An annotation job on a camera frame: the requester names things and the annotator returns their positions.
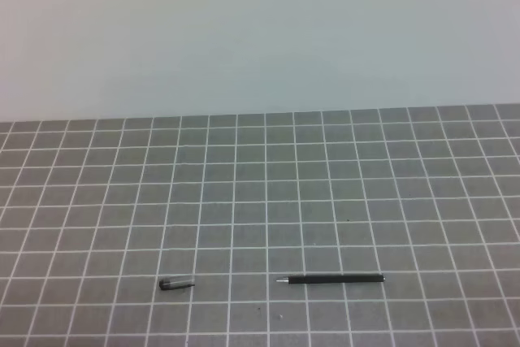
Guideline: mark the black pen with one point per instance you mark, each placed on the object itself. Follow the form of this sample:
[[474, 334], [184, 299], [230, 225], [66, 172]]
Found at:
[[333, 278]]

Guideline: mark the clear pen cap black tip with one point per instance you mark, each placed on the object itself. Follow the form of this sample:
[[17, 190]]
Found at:
[[174, 283]]

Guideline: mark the grey grid tablecloth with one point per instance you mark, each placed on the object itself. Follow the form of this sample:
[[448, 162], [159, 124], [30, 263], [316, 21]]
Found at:
[[95, 212]]

